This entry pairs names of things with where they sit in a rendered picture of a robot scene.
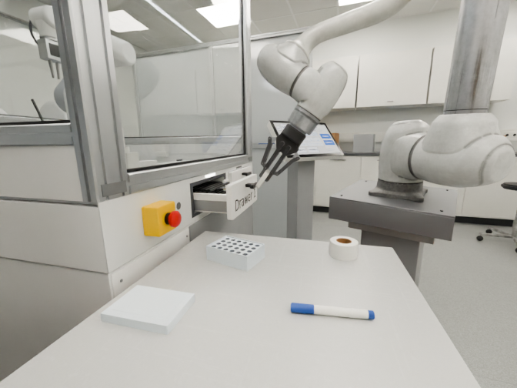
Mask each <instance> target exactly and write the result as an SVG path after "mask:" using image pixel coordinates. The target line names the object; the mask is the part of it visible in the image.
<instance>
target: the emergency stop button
mask: <svg viewBox="0 0 517 388"><path fill-rule="evenodd" d="M181 221H182V216H181V214H180V212H179V211H172V212H171V213H170V215H169V216H168V223H169V225H170V226H171V227H177V226H179V225H180V223H181Z"/></svg>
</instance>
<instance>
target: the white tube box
mask: <svg viewBox="0 0 517 388"><path fill-rule="evenodd" d="M206 255H207V260H210V261H213V262H216V263H221V264H223V265H226V266H231V267H233V268H236V269H240V270H244V271H247V272H248V271H249V270H250V269H251V268H252V267H253V266H255V265H256V264H257V263H259V262H260V261H261V260H262V259H264V258H265V244H264V243H260V242H253V241H250V240H247V239H240V238H236V237H233V236H224V237H222V238H221V239H218V240H216V241H214V242H212V243H210V244H208V245H207V246H206Z"/></svg>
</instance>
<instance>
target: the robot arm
mask: <svg viewBox="0 0 517 388"><path fill-rule="evenodd" d="M410 1H411V0H375V1H373V2H371V3H368V4H367V5H363V6H361V7H358V8H355V9H353V10H351V11H348V12H345V13H343V14H341V15H337V16H335V17H333V18H329V19H327V20H325V21H323V22H320V23H318V24H316V25H313V26H312V27H311V28H309V29H307V30H306V31H305V32H303V33H302V34H301V35H300V36H299V37H298V38H297V39H295V40H293V41H292V40H287V41H286V42H285V43H282V44H279V45H276V44H269V45H266V46H264V47H263V48H262V49H261V50H260V52H259V54H258V58H257V66H258V70H259V71H260V73H261V75H262V77H263V78H264V79H265V80H266V81H267V82H268V83H270V84H271V85H272V86H274V87H275V88H276V89H278V90H279V91H280V92H283V93H285V94H286V95H289V96H291V97H292V98H293V99H294V100H295V101H296V102H297V103H298V105H297V106H296V107H295V109H294V110H293V112H292V114H291V115H290V116H289V118H288V120H289V121H290V123H289V124H287V125H286V126H285V128H284V129H283V130H282V132H281V134H280V135H277V137H271V136H269V137H268V145H267V147H266V150H265V153H264V156H263V158H262V161H261V165H262V166H263V170H262V171H261V173H260V174H259V177H261V179H260V180H259V181H258V183H257V184H256V186H255V187H256V188H257V189H259V188H261V186H262V184H263V183H264V181H266V182H267V181H269V180H270V179H271V177H272V176H273V175H275V176H278V175H280V174H281V173H282V172H283V171H285V170H286V169H287V168H288V167H289V166H290V165H291V164H292V163H293V162H296V161H298V160H300V156H299V154H298V150H299V146H300V145H301V144H302V142H303V141H304V140H305V138H306V134H308V135H311V134H312V132H313V131H314V129H315V127H316V126H317V125H318V124H319V122H320V121H321V120H322V119H323V118H324V117H325V116H326V115H327V114H328V113H329V112H330V111H331V110H332V108H333V107H334V106H335V104H336V103H337V101H338V100H339V98H340V96H341V94H342V93H343V91H344V89H345V86H346V84H347V81H348V74H347V71H346V70H345V69H344V68H343V67H341V66H340V65H339V64H338V63H336V62H334V61H329V62H326V63H325V64H323V65H321V66H320V67H319V69H318V70H317V69H314V68H311V67H310V66H309V64H310V58H309V55H310V53H311V51H312V50H313V49H314V47H316V46H317V45H318V44H320V43H322V42H324V41H327V40H329V39H332V38H336V37H339V36H341V35H346V34H348V33H351V32H355V31H358V30H360V29H363V28H368V27H370V26H373V25H376V24H378V23H380V22H383V21H385V20H386V19H388V18H390V17H392V16H393V15H395V14H396V13H397V12H399V11H400V10H401V9H403V8H404V7H405V6H406V5H407V4H408V3H409V2H410ZM510 2H511V0H461V5H460V9H459V19H458V24H457V29H456V34H455V43H454V48H453V53H452V61H451V67H450V72H449V80H448V85H447V91H446V96H445V104H444V109H443V115H440V116H438V117H437V118H436V119H435V120H434V121H433V122H432V124H431V126H429V125H428V124H427V123H426V122H423V121H422V120H405V121H399V122H394V123H393V124H392V125H391V126H390V127H389V128H388V130H387V132H386V134H385V136H384V138H383V140H382V145H381V149H380V154H379V177H378V182H377V186H376V187H375V188H374V189H372V190H369V195H370V196H382V197H388V198H393V199H404V200H410V201H414V202H424V197H423V196H424V195H425V194H426V193H427V192H428V189H427V188H423V181H424V180H425V181H427V182H431V183H435V184H438V185H442V186H450V187H456V188H465V187H476V186H486V185H489V184H493V183H495V182H499V181H501V180H502V179H504V178H505V177H506V176H507V175H508V174H509V173H510V172H511V170H512V168H513V166H514V164H515V150H514V147H513V145H512V143H511V142H510V141H509V140H508V139H507V138H506V137H505V136H503V135H501V133H500V130H499V121H498V119H497V118H496V117H495V116H494V115H493V114H492V113H488V110H489V103H490V98H491V94H492V88H493V84H494V80H495V73H496V69H497V65H498V61H499V54H500V50H501V46H502V40H503V35H504V31H505V24H506V21H507V17H508V13H509V6H510ZM275 140H276V150H275V152H274V153H273V155H272V157H271V158H270V160H269V161H268V162H267V163H266V161H267V158H268V157H269V153H270V151H271V148H272V144H273V143H275ZM280 152H281V153H282V155H281V157H280V158H279V160H278V161H277V163H276V164H275V165H274V167H273V168H272V170H271V171H269V170H268V169H269V167H270V165H271V164H272V163H273V161H274V160H275V158H276V157H277V155H278V154H279V153H280ZM294 153H295V154H294ZM291 154H294V156H293V159H291V160H290V161H289V162H288V163H286V164H285V165H284V166H283V167H282V168H281V169H280V170H279V171H276V170H277V168H278V167H279V166H280V165H281V163H282V161H283V160H284V158H285V157H286V156H289V155H291Z"/></svg>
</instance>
